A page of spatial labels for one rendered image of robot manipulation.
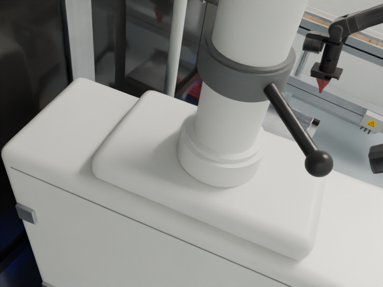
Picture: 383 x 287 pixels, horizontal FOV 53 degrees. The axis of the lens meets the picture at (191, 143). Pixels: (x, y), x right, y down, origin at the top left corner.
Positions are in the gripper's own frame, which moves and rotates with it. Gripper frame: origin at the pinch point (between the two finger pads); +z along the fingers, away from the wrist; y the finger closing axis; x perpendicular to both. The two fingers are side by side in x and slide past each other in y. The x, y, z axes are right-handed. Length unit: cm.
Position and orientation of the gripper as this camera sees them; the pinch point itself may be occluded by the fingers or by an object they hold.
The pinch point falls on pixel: (321, 90)
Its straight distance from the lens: 152.8
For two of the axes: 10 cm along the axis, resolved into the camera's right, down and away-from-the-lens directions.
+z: -0.1, 7.4, 6.7
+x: -4.8, 5.9, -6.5
